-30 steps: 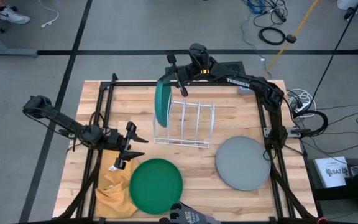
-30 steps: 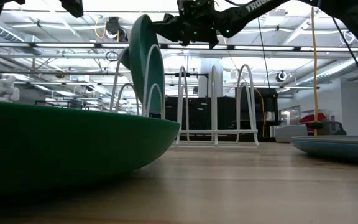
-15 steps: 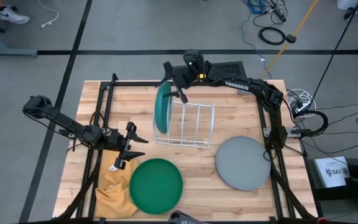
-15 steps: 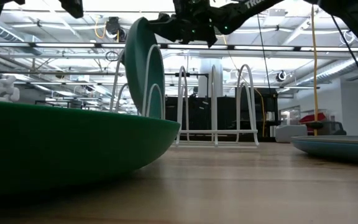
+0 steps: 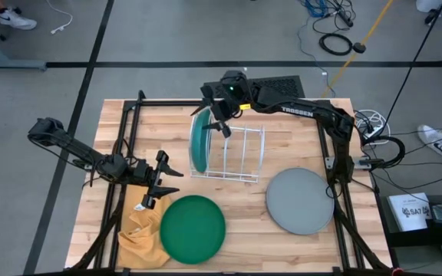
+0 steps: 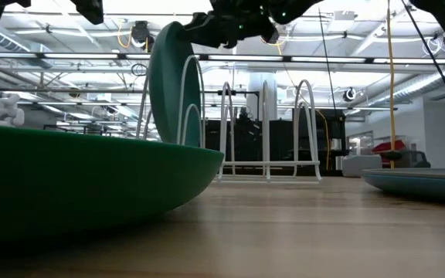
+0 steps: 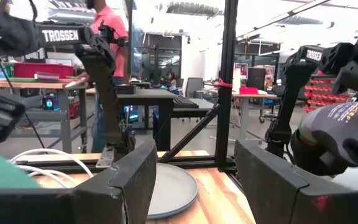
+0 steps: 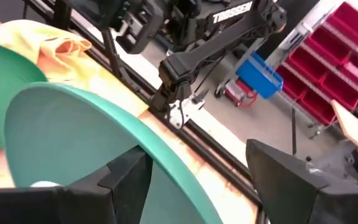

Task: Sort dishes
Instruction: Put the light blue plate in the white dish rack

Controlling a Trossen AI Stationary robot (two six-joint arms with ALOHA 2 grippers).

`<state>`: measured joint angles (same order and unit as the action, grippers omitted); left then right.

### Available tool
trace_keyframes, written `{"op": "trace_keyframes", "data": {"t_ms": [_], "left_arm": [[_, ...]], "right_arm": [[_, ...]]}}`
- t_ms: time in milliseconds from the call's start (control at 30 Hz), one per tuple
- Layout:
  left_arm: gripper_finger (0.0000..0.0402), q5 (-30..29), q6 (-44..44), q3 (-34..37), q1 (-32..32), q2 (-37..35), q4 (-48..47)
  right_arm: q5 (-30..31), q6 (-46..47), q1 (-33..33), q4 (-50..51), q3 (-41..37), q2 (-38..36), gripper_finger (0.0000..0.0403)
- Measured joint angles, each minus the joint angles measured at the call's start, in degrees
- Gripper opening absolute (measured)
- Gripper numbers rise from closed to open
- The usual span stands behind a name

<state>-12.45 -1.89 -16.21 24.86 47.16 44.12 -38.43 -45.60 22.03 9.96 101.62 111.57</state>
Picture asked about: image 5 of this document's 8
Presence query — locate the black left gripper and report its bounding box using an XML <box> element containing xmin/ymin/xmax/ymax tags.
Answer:
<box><xmin>130</xmin><ymin>149</ymin><xmax>185</xmax><ymax>210</ymax></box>

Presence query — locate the person's white shoe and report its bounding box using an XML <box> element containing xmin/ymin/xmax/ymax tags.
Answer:
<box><xmin>0</xmin><ymin>6</ymin><xmax>38</xmax><ymax>31</ymax></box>
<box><xmin>415</xmin><ymin>0</ymin><xmax>442</xmax><ymax>16</ymax></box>
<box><xmin>417</xmin><ymin>124</ymin><xmax>442</xmax><ymax>161</ymax></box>

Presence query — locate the black keyboard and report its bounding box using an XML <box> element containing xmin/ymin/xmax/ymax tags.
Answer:
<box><xmin>213</xmin><ymin>75</ymin><xmax>306</xmax><ymax>99</ymax></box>

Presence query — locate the white cable with plug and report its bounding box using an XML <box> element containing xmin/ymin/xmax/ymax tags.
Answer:
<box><xmin>45</xmin><ymin>0</ymin><xmax>74</xmax><ymax>36</ymax></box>

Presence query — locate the blue cable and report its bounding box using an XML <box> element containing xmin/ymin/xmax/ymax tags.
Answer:
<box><xmin>304</xmin><ymin>0</ymin><xmax>328</xmax><ymax>18</ymax></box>

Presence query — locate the white power strip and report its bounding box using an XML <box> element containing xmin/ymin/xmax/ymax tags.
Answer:
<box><xmin>355</xmin><ymin>109</ymin><xmax>391</xmax><ymax>146</ymax></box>

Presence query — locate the white wire dish rack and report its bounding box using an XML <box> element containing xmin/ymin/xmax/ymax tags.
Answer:
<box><xmin>188</xmin><ymin>109</ymin><xmax>266</xmax><ymax>184</ymax></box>

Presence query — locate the coiled black cable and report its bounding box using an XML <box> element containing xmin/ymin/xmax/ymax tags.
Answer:
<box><xmin>318</xmin><ymin>32</ymin><xmax>354</xmax><ymax>57</ymax></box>

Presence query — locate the grey round plate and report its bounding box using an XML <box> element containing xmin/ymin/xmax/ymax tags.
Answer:
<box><xmin>266</xmin><ymin>167</ymin><xmax>336</xmax><ymax>236</ymax></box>

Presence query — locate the green round plate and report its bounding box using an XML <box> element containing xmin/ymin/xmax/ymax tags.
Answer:
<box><xmin>188</xmin><ymin>107</ymin><xmax>216</xmax><ymax>174</ymax></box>
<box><xmin>159</xmin><ymin>194</ymin><xmax>227</xmax><ymax>265</ymax></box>

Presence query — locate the orange cloth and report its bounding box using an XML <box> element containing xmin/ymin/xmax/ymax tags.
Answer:
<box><xmin>117</xmin><ymin>185</ymin><xmax>173</xmax><ymax>271</ymax></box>

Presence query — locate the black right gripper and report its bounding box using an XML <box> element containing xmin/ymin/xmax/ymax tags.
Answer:
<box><xmin>190</xmin><ymin>82</ymin><xmax>246</xmax><ymax>140</ymax></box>

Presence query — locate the thick black cable loop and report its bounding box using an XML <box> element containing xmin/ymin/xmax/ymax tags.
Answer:
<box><xmin>361</xmin><ymin>134</ymin><xmax>407</xmax><ymax>170</ymax></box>

